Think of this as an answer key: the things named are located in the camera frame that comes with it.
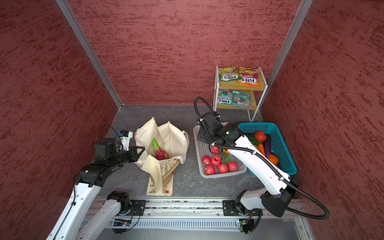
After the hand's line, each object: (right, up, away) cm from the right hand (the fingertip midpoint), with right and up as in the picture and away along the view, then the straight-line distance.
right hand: (199, 137), depth 70 cm
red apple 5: (+10, -10, +20) cm, 24 cm away
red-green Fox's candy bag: (+29, +22, +28) cm, 46 cm away
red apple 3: (+19, -18, +13) cm, 30 cm away
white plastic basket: (+2, -11, +25) cm, 27 cm away
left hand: (-28, -8, +3) cm, 29 cm away
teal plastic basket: (+50, -9, +19) cm, 55 cm away
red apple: (+6, -20, +12) cm, 24 cm away
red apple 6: (+10, -16, +16) cm, 24 cm away
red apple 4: (+4, -15, +15) cm, 22 cm away
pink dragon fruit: (-23, -11, +13) cm, 28 cm away
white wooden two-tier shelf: (+49, +30, +47) cm, 74 cm away
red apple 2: (+13, -19, +11) cm, 26 cm away
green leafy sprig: (+18, -15, +18) cm, 29 cm away
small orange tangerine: (+12, -6, -2) cm, 14 cm away
